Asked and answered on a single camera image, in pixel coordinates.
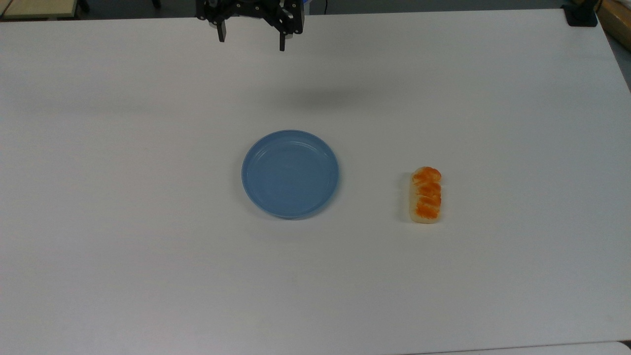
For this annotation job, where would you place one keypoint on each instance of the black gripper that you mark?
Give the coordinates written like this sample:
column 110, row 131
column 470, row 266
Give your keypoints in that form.
column 249, row 9

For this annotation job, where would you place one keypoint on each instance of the blue round plate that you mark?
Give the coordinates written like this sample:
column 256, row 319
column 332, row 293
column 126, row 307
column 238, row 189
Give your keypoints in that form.
column 290, row 174

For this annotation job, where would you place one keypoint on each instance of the orange glazed bread roll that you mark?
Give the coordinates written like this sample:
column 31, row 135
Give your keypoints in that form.
column 426, row 195

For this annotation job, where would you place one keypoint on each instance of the light wooden table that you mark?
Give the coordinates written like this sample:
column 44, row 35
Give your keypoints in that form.
column 39, row 7

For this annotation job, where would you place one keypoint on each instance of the black table clamp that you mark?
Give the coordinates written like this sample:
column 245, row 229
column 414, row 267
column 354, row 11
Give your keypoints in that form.
column 580, row 13

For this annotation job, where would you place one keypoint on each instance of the wooden board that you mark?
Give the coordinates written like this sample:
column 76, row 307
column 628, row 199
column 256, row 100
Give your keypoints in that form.
column 616, row 19

